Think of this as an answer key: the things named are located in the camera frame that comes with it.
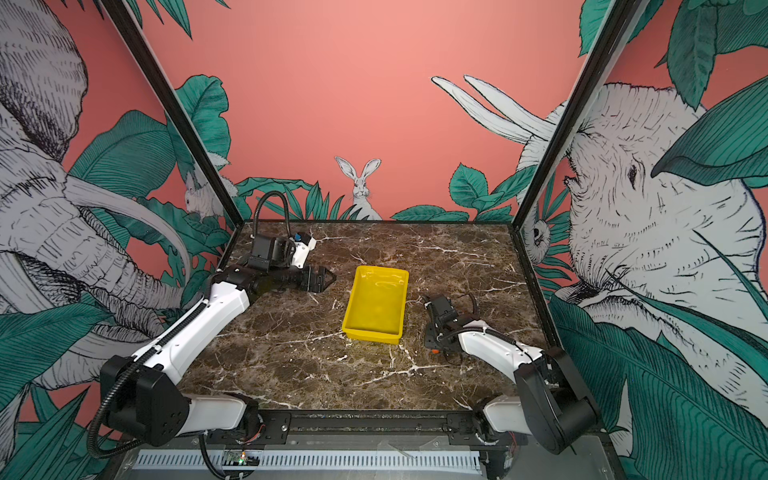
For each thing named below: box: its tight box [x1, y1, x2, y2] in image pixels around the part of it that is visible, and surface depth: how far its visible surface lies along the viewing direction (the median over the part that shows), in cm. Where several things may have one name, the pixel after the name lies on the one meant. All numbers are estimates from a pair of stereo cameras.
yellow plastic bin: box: [342, 265, 410, 345], surface depth 95 cm
